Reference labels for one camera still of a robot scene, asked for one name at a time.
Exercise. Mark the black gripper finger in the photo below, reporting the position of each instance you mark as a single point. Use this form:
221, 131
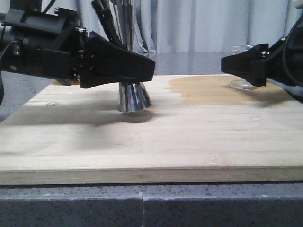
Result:
105, 63

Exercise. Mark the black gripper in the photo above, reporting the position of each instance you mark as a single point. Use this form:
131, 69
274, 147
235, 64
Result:
281, 62
42, 45

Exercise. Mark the glass beaker with liquid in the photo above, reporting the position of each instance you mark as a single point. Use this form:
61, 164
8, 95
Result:
236, 82

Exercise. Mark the steel double jigger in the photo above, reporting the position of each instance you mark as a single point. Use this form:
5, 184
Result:
133, 98

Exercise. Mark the grey curtain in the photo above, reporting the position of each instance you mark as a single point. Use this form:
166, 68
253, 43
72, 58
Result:
170, 26

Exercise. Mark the wooden cutting board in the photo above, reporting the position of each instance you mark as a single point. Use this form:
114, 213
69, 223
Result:
198, 129

